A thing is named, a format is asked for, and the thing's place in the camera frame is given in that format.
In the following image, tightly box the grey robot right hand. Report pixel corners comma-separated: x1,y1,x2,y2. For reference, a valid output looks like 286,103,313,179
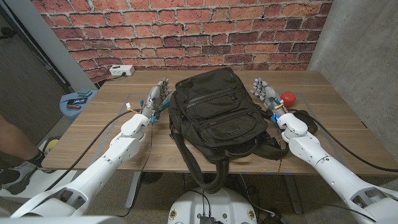
250,77,285,118

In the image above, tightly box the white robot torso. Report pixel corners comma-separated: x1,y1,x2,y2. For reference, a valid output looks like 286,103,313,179
167,186,258,224

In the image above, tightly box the blue round stool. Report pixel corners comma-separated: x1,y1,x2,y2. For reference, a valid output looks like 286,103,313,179
58,90,99,123

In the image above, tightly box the black power strip cord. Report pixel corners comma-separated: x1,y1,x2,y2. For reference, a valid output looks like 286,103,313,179
105,73,127,82

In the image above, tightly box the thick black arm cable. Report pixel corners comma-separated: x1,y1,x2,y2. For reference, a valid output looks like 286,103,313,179
45,108,142,191
295,109,398,172

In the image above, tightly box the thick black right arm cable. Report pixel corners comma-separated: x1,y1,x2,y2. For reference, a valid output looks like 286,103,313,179
295,109,398,172

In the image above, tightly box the black round fan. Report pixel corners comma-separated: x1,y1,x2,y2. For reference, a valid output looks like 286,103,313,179
139,172,164,185

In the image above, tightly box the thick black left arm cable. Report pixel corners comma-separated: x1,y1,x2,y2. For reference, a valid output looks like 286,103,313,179
45,108,142,191

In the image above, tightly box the person's bare leg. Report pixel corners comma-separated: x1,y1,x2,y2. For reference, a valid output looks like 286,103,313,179
0,114,47,169

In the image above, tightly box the red ball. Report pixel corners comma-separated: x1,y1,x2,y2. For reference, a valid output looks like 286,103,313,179
280,91,297,108

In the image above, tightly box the yellow and black disc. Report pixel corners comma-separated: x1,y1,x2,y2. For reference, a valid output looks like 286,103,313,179
42,138,60,154

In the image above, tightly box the white low platform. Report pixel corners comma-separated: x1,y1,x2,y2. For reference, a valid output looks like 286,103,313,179
0,169,78,200

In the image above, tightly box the black backpack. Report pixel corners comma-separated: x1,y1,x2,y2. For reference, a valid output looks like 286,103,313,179
167,67,290,194

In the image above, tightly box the white power strip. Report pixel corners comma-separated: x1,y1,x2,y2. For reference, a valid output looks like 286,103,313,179
109,64,136,77

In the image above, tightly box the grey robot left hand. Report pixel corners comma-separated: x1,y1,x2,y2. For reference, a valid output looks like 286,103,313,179
140,77,172,119

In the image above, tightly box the printed red brick backdrop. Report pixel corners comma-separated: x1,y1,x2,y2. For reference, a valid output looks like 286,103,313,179
30,0,333,83

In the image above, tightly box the metal table leg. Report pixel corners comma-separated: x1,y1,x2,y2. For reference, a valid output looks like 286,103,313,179
125,171,142,209
284,174,303,215

